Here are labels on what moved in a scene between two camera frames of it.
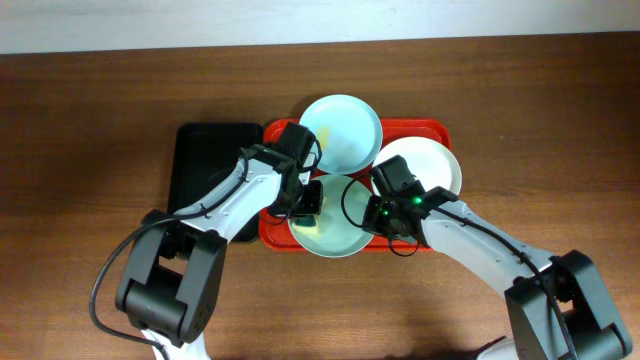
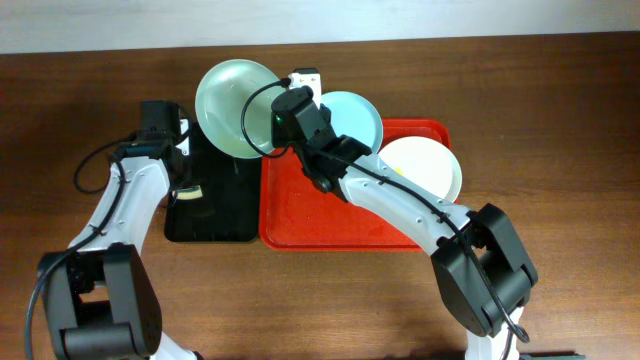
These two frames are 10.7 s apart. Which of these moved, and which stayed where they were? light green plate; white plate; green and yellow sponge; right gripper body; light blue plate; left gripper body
Moved: light green plate; green and yellow sponge; left gripper body; right gripper body
Stayed: white plate; light blue plate
